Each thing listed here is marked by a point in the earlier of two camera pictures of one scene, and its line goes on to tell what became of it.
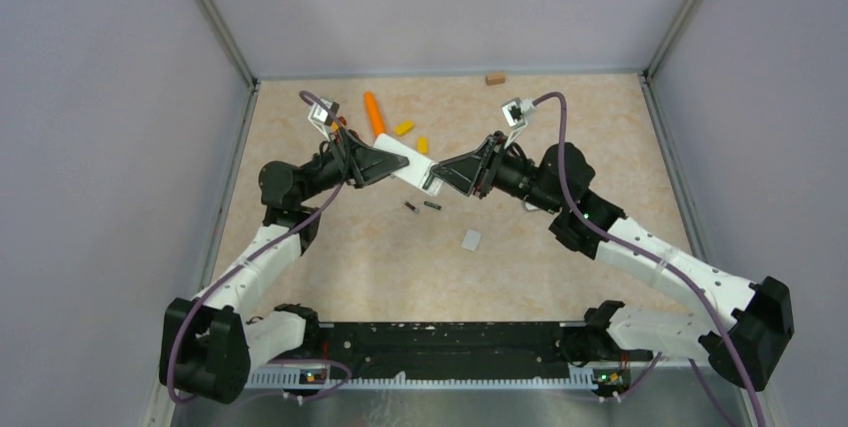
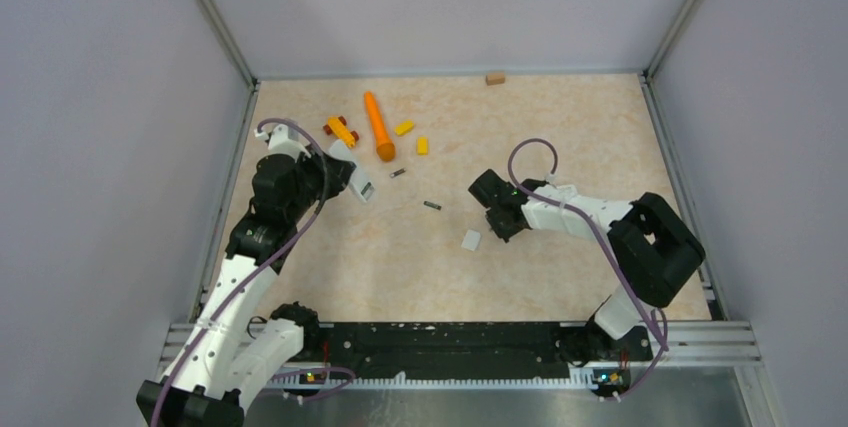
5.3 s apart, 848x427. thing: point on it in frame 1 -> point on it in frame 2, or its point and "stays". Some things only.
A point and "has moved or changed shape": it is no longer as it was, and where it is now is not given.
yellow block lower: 423,145 stays
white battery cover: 471,240 stays
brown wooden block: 495,79 stays
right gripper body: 509,175 -> 500,228
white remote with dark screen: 419,165 has moved or changed shape
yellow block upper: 404,127 stays
